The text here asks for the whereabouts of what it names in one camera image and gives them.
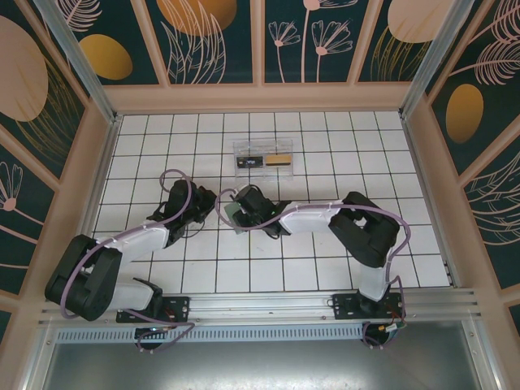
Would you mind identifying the grey-green card holder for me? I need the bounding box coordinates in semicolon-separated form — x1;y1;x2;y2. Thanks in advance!
224;201;245;235

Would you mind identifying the black credit card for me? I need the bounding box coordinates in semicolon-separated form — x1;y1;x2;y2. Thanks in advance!
236;154;266;170

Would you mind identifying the clear acrylic box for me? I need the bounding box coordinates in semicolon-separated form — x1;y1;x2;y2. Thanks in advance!
232;139;296;179

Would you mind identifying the grey metal sheet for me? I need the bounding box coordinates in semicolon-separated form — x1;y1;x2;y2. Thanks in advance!
36;340;495;390

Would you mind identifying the small green connector board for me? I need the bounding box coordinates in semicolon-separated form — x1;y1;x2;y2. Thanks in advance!
377;320;408;337

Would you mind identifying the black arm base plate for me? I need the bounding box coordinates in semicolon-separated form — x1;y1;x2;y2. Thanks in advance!
332;292;407;322
116;295;191;325

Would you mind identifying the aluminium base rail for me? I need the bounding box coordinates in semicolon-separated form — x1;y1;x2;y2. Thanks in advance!
38;287;484;326

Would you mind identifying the aluminium side rail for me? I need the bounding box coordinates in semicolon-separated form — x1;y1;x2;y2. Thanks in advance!
60;115;124;294
400;115;461;288

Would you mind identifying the grey slotted cable duct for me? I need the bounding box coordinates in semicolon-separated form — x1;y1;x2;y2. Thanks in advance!
54;324;365;343

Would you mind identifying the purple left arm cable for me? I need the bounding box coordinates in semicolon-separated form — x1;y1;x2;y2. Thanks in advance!
59;168;197;353

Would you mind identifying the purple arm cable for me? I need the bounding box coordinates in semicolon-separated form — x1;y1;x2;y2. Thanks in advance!
59;168;197;353
216;187;414;350

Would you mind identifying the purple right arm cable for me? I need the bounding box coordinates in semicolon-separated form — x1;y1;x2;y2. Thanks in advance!
216;187;414;350

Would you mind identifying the aluminium corner post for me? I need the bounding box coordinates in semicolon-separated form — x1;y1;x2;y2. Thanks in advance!
399;0;472;121
32;0;124;125

